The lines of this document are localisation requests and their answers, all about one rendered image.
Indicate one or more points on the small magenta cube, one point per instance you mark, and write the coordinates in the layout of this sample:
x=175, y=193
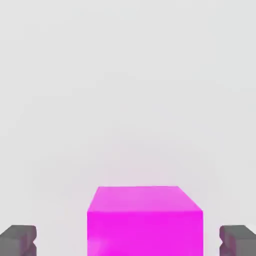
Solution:
x=145, y=230

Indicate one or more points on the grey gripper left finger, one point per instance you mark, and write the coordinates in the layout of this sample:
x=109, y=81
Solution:
x=17, y=241

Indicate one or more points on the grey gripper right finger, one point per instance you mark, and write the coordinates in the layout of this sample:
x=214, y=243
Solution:
x=239, y=241

